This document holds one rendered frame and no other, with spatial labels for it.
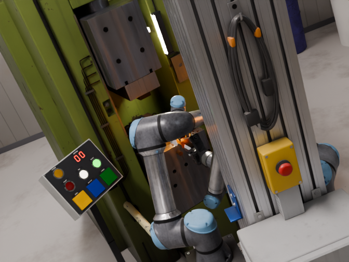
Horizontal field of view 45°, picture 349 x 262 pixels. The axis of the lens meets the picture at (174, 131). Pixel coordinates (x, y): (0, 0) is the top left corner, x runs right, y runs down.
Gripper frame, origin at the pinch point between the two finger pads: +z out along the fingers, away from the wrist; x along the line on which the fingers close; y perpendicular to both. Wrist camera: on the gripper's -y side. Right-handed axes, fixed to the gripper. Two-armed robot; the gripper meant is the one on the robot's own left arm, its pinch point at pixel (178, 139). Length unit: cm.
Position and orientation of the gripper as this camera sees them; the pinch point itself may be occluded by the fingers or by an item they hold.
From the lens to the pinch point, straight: 239.5
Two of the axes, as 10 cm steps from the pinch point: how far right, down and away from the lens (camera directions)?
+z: 0.6, 6.2, 7.8
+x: 8.3, -4.7, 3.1
